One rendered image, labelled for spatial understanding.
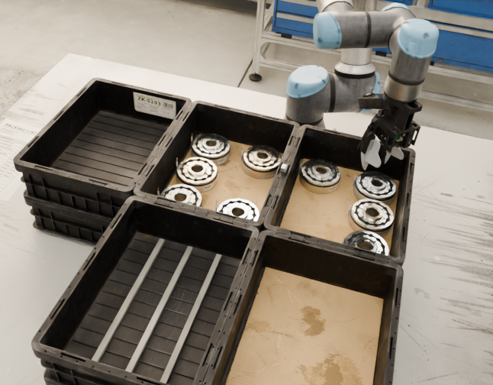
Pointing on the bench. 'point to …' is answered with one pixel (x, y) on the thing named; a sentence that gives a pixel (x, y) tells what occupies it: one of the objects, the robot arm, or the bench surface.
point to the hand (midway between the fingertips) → (373, 160)
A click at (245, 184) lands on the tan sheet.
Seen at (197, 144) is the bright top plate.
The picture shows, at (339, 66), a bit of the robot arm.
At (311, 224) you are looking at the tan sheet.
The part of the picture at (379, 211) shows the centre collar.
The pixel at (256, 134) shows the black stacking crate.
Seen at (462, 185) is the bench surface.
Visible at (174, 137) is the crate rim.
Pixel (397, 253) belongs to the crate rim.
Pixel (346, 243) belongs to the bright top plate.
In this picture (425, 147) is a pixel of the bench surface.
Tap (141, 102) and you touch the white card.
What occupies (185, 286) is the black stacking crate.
